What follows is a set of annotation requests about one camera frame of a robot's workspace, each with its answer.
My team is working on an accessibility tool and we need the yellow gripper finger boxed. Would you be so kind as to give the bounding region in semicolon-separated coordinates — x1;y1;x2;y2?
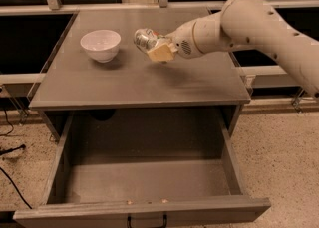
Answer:
147;43;177;62

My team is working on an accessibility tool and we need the open grey top drawer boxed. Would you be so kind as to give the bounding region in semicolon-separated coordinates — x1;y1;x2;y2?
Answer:
14;107;270;228

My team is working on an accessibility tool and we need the white ceramic bowl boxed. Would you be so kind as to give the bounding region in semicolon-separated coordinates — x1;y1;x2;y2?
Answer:
80;30;122;63

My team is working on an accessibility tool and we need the grey cabinet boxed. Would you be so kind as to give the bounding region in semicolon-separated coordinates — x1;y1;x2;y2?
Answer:
28;7;252;143

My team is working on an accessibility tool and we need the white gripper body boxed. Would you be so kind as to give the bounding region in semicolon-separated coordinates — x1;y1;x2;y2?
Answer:
167;20;203;59

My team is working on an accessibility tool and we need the silver 7up can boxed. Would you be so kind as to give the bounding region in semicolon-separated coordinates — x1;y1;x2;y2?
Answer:
134;28;163;53

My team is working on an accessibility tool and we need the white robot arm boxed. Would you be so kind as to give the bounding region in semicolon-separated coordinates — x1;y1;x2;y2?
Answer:
147;0;319;99

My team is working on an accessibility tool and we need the black floor cable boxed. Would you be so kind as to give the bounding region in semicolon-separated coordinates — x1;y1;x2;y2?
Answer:
0;106;34;210

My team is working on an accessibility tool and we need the black drawer handle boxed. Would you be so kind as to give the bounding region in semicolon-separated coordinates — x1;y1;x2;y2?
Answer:
127;214;167;228

